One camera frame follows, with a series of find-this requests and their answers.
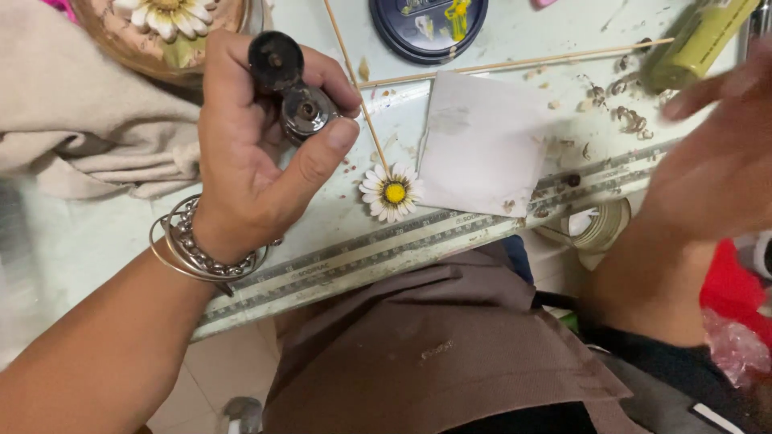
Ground person's left hand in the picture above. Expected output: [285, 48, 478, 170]
[192, 29, 364, 266]

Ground person's right hand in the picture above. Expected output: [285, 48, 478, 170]
[638, 36, 772, 243]

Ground black metal hand tool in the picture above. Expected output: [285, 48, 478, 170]
[247, 30, 341, 147]

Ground green tube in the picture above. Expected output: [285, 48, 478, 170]
[647, 0, 762, 92]

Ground scattered brown wood shavings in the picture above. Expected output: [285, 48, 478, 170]
[525, 37, 676, 164]

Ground beige masking tape roll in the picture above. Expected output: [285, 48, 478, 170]
[536, 197, 633, 255]

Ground thin wooden skewer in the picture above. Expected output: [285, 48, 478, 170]
[322, 0, 392, 177]
[361, 37, 675, 89]

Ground red plastic item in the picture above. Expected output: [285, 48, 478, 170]
[698, 237, 772, 349]

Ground white paper sheet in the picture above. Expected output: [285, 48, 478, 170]
[416, 70, 553, 219]

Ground pink plastic bag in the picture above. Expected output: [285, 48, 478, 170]
[701, 306, 756, 389]

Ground black garment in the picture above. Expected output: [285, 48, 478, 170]
[531, 289, 772, 434]

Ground dark blue round lid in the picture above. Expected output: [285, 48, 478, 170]
[368, 0, 490, 66]

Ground small white daisy flower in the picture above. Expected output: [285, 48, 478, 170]
[359, 162, 427, 225]

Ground worn metal ruler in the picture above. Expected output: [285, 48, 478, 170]
[191, 137, 686, 343]

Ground brown apron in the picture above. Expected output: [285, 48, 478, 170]
[262, 240, 653, 434]

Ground large white daisy flower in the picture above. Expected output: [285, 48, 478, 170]
[112, 0, 219, 44]

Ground thin silver bangle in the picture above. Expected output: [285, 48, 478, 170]
[148, 194, 271, 297]

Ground shiny metal fitting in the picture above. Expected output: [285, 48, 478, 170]
[220, 396, 265, 434]

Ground round wooden bowl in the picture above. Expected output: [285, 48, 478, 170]
[68, 0, 252, 84]

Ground beige cloth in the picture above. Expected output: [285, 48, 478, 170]
[0, 0, 203, 201]

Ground silver bead chain bracelet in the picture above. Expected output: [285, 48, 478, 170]
[172, 198, 284, 279]

